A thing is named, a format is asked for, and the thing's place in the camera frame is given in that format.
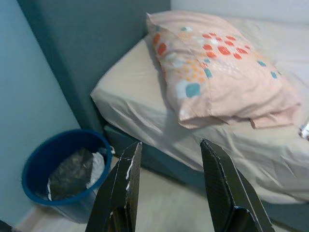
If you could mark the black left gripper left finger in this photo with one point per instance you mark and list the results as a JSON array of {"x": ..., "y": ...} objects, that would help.
[{"x": 120, "y": 188}]

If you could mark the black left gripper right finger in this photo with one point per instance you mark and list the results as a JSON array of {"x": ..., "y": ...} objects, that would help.
[{"x": 227, "y": 193}]

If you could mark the cream cartoon print quilt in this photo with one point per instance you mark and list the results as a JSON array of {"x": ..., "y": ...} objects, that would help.
[{"x": 305, "y": 131}]

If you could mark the pink patterned pillow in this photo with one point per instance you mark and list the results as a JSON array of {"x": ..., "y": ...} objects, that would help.
[{"x": 217, "y": 84}]

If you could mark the white crumpled paper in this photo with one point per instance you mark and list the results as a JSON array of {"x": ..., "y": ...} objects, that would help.
[{"x": 97, "y": 166}]

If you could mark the dark crumpled bag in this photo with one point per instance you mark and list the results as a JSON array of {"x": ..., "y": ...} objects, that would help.
[{"x": 72, "y": 174}]

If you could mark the blue round waste bin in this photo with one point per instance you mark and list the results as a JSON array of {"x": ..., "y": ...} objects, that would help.
[{"x": 48, "y": 149}]

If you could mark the cream sheeted bed mattress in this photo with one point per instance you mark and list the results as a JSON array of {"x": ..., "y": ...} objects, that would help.
[{"x": 135, "y": 96}]

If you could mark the teal upholstered headboard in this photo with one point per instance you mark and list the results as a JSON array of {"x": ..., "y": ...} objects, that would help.
[{"x": 84, "y": 48}]

